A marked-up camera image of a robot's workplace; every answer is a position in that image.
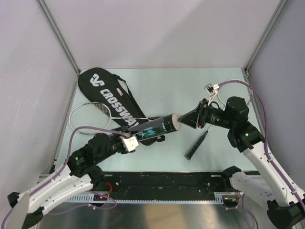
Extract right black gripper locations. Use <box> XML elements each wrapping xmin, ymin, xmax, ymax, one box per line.
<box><xmin>177</xmin><ymin>98</ymin><xmax>234</xmax><ymax>129</ymax></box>

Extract clear plastic tube lid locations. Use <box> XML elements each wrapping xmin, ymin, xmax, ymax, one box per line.
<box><xmin>172</xmin><ymin>113</ymin><xmax>181</xmax><ymax>131</ymax></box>

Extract black shuttlecock tube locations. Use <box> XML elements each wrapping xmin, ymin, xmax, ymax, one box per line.
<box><xmin>128</xmin><ymin>114</ymin><xmax>176</xmax><ymax>146</ymax></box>

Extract black racket bag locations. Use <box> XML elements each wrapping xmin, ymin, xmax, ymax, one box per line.
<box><xmin>78</xmin><ymin>67</ymin><xmax>165</xmax><ymax>146</ymax></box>

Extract white badminton racket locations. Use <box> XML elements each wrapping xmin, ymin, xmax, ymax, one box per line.
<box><xmin>69</xmin><ymin>102</ymin><xmax>159</xmax><ymax>130</ymax></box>
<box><xmin>184</xmin><ymin>79</ymin><xmax>253</xmax><ymax>160</ymax></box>

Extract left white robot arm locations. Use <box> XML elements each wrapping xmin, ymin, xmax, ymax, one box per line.
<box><xmin>1</xmin><ymin>129</ymin><xmax>139</xmax><ymax>229</ymax></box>

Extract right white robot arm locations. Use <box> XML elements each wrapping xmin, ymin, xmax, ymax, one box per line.
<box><xmin>178</xmin><ymin>96</ymin><xmax>305</xmax><ymax>229</ymax></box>

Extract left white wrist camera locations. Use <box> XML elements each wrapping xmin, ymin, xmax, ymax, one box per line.
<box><xmin>120</xmin><ymin>136</ymin><xmax>139</xmax><ymax>152</ymax></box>

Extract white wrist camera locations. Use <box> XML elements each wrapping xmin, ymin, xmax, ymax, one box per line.
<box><xmin>204</xmin><ymin>83</ymin><xmax>220</xmax><ymax>105</ymax></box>
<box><xmin>120</xmin><ymin>136</ymin><xmax>139</xmax><ymax>152</ymax></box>

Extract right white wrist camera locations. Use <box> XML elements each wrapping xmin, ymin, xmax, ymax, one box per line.
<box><xmin>204</xmin><ymin>83</ymin><xmax>220</xmax><ymax>105</ymax></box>

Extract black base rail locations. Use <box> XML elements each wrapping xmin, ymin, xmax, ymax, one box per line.
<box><xmin>93</xmin><ymin>172</ymin><xmax>241</xmax><ymax>201</ymax></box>

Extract white slotted cable duct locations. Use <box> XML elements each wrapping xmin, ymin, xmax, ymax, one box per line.
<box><xmin>61</xmin><ymin>192</ymin><xmax>226</xmax><ymax>204</ymax></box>

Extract right aluminium corner post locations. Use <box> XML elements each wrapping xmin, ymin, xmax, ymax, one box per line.
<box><xmin>244</xmin><ymin>0</ymin><xmax>291</xmax><ymax>73</ymax></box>

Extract aluminium corner post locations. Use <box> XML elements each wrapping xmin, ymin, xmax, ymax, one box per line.
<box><xmin>35</xmin><ymin>0</ymin><xmax>81</xmax><ymax>75</ymax></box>
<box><xmin>244</xmin><ymin>0</ymin><xmax>291</xmax><ymax>73</ymax></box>

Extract left aluminium corner post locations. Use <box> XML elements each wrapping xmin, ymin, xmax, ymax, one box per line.
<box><xmin>35</xmin><ymin>0</ymin><xmax>81</xmax><ymax>75</ymax></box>

